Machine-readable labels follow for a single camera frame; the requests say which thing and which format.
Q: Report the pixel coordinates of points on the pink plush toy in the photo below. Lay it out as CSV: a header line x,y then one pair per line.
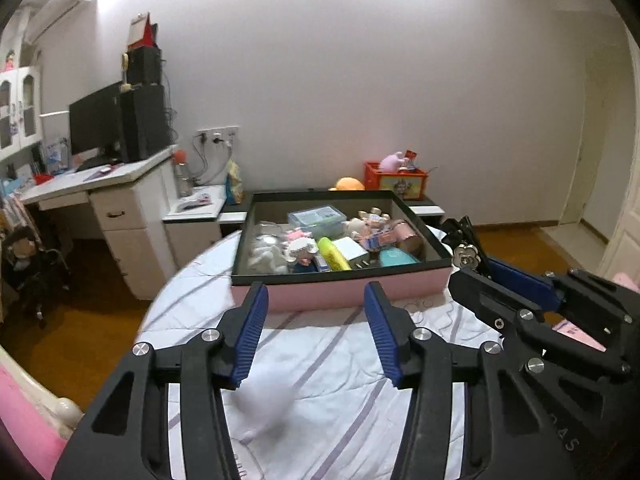
x,y
391,161

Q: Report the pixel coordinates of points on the low white side cabinet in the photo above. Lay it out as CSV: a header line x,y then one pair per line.
x,y
190,240

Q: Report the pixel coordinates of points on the white silver ball ornament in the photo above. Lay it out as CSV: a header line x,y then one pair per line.
x,y
267,257

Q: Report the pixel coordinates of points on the pink black storage box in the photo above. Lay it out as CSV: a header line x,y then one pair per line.
x,y
325,295

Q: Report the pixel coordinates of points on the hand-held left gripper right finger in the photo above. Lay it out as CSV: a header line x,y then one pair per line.
x,y
382,335

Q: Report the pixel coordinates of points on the red desk item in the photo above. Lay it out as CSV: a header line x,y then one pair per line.
x,y
41,179

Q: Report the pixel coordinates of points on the clear plastic box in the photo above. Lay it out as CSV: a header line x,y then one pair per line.
x,y
317,217

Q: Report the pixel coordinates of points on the red printed crate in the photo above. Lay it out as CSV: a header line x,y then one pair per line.
x,y
395,182

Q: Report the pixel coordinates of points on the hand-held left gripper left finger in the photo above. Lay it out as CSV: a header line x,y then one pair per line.
x,y
250,330

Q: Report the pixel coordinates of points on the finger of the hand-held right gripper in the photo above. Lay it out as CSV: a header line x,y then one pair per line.
x,y
520,280
480,292

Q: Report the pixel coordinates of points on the printed papers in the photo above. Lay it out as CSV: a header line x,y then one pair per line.
x,y
195,202

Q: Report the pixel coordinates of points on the black speaker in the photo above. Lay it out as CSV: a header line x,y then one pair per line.
x,y
145,66

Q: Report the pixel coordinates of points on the white glass-door cabinet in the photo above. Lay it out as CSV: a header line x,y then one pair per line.
x,y
15,75

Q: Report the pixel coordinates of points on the blue white box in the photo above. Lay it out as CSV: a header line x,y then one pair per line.
x,y
55,152

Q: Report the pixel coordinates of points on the white door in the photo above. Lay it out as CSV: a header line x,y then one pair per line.
x,y
595,160

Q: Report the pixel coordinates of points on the white wardrobe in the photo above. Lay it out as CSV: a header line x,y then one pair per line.
x,y
627,185

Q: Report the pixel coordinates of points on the black computer tower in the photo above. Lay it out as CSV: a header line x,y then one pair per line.
x,y
145,125

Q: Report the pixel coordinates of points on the white desk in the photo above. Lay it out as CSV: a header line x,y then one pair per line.
x,y
125,240

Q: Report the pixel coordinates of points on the silver flower ornament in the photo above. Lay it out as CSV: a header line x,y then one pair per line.
x,y
466,255

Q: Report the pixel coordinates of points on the pink doll figurine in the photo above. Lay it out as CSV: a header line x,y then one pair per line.
x,y
8,61

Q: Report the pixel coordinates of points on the black computer monitor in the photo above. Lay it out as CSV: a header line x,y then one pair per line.
x,y
95,120

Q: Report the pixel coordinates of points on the long low dark-top cabinet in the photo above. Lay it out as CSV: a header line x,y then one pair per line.
x,y
425,207

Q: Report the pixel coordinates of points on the pink white small toy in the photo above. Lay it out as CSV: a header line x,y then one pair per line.
x,y
300,247

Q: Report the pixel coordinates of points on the water bottle red cap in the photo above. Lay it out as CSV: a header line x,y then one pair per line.
x,y
182,177

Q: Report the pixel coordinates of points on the white power adapter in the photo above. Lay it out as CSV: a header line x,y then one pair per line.
x,y
350,250

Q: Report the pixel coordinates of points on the pink printed packet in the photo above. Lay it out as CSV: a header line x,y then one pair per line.
x,y
382,240

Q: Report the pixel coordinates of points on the white air conditioner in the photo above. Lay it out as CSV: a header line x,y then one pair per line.
x,y
60,5

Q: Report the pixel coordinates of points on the orange octopus plush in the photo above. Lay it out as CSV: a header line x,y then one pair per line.
x,y
347,184

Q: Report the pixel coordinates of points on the small red box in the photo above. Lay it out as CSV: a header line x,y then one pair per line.
x,y
411,158

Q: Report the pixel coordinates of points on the beige pink plush doll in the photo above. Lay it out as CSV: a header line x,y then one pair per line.
x,y
367,222

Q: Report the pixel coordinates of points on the black office chair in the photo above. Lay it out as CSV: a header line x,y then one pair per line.
x,y
35,270

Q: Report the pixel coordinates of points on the copper metal cup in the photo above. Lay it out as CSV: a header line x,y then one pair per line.
x,y
407,235

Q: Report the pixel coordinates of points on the red desk calendar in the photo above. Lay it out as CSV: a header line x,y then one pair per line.
x,y
142,35

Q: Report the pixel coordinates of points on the striped white tablecloth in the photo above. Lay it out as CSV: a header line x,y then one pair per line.
x,y
320,360

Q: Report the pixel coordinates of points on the white wall power outlets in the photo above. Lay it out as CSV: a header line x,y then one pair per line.
x,y
217,136

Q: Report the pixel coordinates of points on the pink cream bed frame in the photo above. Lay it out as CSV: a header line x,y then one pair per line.
x,y
25,410

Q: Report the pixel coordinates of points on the yellow snack bag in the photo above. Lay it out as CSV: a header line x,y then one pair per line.
x,y
235,185

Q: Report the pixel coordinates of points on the teal soap box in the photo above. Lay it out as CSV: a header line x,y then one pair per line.
x,y
397,257

